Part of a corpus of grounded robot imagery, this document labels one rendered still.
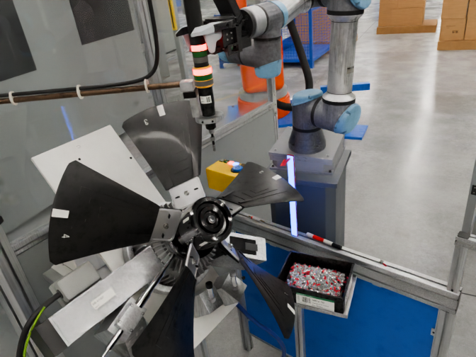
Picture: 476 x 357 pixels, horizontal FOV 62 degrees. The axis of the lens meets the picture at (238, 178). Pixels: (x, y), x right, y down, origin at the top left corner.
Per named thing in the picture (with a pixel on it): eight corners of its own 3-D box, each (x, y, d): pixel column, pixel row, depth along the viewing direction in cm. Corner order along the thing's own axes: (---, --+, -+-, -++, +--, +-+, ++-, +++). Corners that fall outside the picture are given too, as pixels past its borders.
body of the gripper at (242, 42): (228, 57, 91) (258, 45, 99) (223, 16, 87) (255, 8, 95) (203, 55, 95) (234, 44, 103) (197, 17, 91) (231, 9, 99)
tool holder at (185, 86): (185, 126, 94) (177, 85, 89) (190, 115, 100) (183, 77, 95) (222, 122, 93) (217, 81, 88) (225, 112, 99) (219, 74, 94)
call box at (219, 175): (208, 190, 161) (205, 168, 156) (224, 180, 168) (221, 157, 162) (239, 200, 152) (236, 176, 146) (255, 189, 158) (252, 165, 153)
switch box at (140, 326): (127, 329, 147) (112, 285, 137) (154, 348, 139) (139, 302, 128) (108, 346, 141) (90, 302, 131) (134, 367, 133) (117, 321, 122)
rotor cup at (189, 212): (154, 237, 101) (174, 222, 91) (182, 197, 110) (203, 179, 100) (197, 271, 104) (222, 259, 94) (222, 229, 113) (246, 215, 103)
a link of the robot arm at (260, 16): (265, 4, 98) (239, 6, 102) (254, 7, 95) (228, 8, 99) (268, 36, 101) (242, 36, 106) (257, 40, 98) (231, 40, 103)
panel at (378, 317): (248, 334, 200) (233, 228, 169) (250, 332, 201) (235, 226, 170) (418, 431, 152) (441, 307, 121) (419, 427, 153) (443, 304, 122)
